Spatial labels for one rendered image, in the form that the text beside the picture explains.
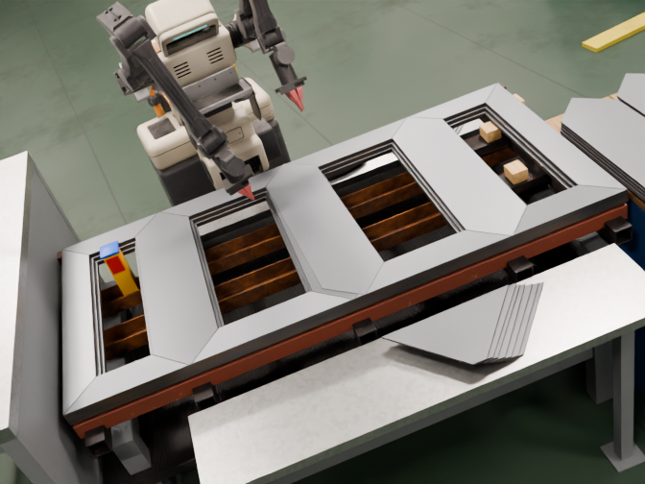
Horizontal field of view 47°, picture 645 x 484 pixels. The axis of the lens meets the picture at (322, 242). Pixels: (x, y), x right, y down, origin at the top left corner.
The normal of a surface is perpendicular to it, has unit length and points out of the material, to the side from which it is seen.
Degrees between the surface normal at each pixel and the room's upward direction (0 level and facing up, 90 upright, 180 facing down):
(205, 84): 90
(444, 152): 0
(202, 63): 98
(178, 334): 0
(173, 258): 0
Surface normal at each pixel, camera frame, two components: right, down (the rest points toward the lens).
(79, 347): -0.25, -0.76
